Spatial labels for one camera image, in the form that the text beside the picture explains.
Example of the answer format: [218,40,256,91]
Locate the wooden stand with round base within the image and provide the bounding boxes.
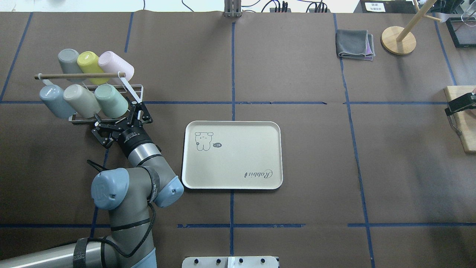
[380,0,442,55]

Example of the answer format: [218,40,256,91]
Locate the grey cup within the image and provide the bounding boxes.
[58,48,83,74]

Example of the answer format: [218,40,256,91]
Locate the blue-grey cup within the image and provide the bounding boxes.
[39,84,76,119]

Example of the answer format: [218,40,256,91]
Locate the wooden cutting board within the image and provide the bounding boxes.
[444,85,476,153]

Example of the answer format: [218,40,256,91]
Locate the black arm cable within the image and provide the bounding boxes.
[86,159,157,258]

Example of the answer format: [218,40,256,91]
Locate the pink cup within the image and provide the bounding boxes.
[98,51,135,81]

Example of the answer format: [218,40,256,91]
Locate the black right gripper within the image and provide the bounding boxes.
[445,93,476,117]

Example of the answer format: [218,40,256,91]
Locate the beige rabbit tray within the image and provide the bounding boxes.
[181,121,283,190]

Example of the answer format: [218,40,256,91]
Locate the beige cup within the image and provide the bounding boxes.
[63,84,101,118]

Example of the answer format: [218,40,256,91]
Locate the aluminium frame post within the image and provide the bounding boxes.
[224,0,242,17]

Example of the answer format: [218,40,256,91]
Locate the green cup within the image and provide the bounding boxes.
[94,84,129,118]

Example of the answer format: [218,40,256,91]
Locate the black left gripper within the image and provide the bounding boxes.
[91,98,153,157]

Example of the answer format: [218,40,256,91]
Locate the black square tray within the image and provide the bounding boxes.
[446,17,476,48]

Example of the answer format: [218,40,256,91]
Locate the grey folded cloth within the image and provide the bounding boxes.
[335,29,376,61]

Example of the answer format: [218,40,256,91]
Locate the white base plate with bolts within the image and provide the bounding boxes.
[182,256,280,268]

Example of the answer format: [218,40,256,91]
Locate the yellow cup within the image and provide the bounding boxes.
[77,51,109,85]

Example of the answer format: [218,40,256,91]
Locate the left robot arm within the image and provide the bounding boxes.
[1,101,184,268]

